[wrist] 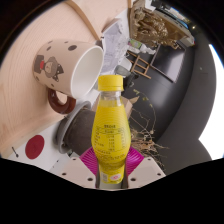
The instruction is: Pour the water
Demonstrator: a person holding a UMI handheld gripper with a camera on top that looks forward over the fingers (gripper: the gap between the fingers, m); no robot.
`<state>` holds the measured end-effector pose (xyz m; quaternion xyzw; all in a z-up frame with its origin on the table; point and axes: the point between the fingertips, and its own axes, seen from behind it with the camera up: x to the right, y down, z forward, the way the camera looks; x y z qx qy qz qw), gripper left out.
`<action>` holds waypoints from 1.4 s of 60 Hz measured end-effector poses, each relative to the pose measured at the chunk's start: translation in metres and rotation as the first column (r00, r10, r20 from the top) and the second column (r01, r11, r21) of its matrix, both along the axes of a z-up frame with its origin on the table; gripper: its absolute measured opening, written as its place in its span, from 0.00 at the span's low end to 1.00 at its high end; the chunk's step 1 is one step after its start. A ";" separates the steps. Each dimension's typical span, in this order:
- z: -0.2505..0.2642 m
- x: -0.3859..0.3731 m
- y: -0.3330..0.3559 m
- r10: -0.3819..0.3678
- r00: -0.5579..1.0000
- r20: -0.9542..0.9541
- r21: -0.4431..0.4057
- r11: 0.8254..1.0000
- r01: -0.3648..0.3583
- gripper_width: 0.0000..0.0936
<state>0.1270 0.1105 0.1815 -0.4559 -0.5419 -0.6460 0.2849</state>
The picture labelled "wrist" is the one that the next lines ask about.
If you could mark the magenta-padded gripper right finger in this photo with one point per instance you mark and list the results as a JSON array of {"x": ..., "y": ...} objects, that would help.
[{"x": 136, "y": 160}]

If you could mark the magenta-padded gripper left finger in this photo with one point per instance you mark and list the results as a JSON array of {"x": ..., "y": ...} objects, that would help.
[{"x": 87, "y": 161}]

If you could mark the yellow drink bottle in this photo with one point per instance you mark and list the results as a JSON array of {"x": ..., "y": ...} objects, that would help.
[{"x": 111, "y": 133}]

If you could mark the grey pot with dried plant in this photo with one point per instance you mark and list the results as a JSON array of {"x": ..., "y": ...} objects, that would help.
[{"x": 80, "y": 131}]

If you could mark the flat round red coaster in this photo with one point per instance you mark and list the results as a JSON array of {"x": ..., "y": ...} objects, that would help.
[{"x": 34, "y": 147}]

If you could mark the light wooden drawing board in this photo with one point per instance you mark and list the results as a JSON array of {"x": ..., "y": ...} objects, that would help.
[{"x": 20, "y": 100}]

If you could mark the long ceiling light strip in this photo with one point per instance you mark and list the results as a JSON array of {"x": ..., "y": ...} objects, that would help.
[{"x": 215, "y": 110}]

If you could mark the wooden easel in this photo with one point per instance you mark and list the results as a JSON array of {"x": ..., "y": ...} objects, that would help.
[{"x": 140, "y": 65}]

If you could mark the printed newspaper sheet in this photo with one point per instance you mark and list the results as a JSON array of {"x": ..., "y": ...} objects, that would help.
[{"x": 113, "y": 46}]

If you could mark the black wall screen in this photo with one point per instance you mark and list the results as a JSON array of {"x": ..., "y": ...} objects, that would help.
[{"x": 168, "y": 63}]

